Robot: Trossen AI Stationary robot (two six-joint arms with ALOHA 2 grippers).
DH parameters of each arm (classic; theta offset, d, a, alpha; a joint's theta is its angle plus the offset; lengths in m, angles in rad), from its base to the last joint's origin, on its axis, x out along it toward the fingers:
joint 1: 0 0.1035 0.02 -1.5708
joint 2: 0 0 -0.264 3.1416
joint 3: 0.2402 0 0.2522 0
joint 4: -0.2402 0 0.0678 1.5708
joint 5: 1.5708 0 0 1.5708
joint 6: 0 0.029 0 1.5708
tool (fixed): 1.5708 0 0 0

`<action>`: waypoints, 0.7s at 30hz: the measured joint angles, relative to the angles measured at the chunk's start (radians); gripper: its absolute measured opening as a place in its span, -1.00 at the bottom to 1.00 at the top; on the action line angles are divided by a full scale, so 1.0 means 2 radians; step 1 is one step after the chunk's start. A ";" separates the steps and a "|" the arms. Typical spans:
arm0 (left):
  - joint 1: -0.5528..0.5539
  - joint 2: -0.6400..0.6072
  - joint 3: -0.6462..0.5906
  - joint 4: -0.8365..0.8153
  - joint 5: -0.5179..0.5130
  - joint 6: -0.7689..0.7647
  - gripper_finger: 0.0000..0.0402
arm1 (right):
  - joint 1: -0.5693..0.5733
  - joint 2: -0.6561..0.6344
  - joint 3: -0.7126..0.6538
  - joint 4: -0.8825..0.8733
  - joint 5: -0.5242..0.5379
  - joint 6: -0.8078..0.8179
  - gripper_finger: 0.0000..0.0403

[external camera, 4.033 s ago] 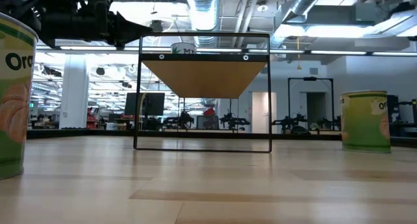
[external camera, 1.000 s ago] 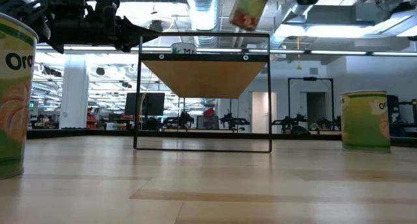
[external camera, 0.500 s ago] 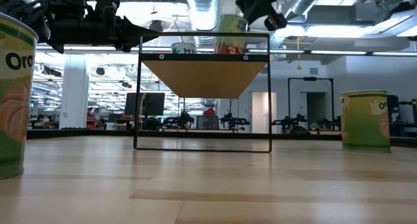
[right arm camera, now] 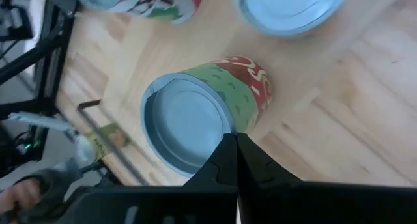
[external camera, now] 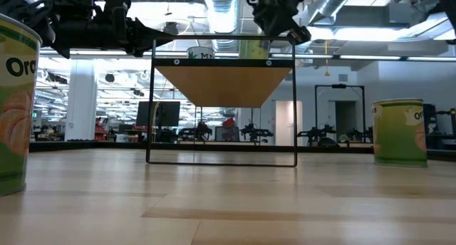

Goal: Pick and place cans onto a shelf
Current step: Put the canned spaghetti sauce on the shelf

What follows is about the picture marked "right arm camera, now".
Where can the person's hand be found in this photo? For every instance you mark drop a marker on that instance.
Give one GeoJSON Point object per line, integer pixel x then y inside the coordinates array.
{"type": "Point", "coordinates": [19, 194]}

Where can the short blue can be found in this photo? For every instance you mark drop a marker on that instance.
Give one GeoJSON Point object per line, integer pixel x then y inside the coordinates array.
{"type": "Point", "coordinates": [293, 6]}

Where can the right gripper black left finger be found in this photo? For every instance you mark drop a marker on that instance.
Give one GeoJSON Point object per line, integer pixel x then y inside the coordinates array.
{"type": "Point", "coordinates": [221, 172]}

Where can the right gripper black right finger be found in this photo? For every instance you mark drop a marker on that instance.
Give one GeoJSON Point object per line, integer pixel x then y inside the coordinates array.
{"type": "Point", "coordinates": [257, 172]}

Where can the green and red can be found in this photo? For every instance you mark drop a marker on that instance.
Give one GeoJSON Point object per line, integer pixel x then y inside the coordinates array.
{"type": "Point", "coordinates": [182, 126]}

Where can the black aluminium table frame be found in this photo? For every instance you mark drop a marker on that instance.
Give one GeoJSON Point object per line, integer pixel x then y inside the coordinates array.
{"type": "Point", "coordinates": [49, 71]}

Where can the black device green light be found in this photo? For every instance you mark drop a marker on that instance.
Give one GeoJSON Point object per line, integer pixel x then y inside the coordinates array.
{"type": "Point", "coordinates": [19, 159]}

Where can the green oranges can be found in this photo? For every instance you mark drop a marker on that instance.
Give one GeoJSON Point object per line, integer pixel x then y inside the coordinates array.
{"type": "Point", "coordinates": [99, 146]}

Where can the pineapple picture can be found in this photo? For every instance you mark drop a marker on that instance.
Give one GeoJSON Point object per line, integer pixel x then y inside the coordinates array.
{"type": "Point", "coordinates": [156, 6]}

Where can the light wooden shelf black frame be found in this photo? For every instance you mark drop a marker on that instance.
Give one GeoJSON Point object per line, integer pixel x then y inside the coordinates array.
{"type": "Point", "coordinates": [130, 54]}

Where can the person's forearm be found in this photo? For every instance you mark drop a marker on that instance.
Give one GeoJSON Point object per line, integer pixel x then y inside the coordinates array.
{"type": "Point", "coordinates": [55, 181]}

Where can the light grey bar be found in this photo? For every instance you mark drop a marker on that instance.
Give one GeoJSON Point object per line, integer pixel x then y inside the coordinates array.
{"type": "Point", "coordinates": [39, 120]}

